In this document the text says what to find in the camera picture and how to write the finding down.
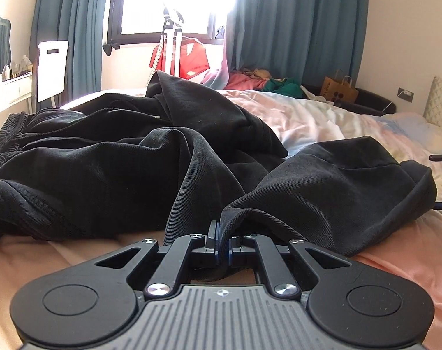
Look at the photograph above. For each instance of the black curtain tieback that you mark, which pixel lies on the black curtain tieback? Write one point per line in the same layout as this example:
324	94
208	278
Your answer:
109	47

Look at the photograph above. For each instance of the white chair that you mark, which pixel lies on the white chair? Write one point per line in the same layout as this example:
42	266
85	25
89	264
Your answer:
51	76

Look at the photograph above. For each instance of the white garment steamer stand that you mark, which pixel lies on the white garment steamer stand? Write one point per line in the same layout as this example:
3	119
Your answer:
171	40

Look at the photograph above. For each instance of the pink cloth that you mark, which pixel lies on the pink cloth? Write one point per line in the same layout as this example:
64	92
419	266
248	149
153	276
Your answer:
242	81

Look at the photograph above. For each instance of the red garment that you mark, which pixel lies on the red garment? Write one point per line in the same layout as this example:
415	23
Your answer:
193	56

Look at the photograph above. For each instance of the brown paper bag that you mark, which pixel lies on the brown paper bag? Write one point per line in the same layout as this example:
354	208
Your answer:
338	91

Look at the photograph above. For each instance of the quilted cream pillow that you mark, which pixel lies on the quilted cream pillow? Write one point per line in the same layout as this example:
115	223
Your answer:
441	102

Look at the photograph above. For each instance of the black pants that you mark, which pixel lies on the black pants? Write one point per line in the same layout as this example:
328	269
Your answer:
133	167

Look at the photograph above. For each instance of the teal curtain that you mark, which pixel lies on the teal curtain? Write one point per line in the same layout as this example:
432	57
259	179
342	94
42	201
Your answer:
71	18
301	25

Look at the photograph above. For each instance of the wavy framed mirror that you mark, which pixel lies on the wavy framed mirror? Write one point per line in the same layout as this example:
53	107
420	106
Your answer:
0	43

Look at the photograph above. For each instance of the white dressing table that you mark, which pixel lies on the white dressing table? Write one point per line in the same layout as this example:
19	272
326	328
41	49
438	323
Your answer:
7	93

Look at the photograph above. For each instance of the wall socket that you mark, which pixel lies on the wall socket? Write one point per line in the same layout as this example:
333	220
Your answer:
406	94

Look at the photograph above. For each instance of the pastel bed blanket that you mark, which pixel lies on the pastel bed blanket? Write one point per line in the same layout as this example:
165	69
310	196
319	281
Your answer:
315	120

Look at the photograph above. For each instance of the green cloth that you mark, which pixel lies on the green cloth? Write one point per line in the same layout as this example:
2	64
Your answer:
282	86

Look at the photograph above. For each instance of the black bed frame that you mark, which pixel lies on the black bed frame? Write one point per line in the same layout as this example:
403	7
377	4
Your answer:
370	102

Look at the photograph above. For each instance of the beige cloth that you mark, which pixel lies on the beige cloth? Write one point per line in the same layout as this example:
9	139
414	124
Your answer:
259	73

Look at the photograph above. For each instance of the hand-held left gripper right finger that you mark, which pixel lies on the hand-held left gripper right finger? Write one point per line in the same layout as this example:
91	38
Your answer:
233	248

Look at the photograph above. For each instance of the row of cosmetic bottles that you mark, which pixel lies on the row of cosmetic bottles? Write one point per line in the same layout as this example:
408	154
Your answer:
24	63

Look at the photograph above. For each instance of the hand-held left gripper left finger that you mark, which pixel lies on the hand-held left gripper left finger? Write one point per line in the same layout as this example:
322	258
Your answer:
213	241

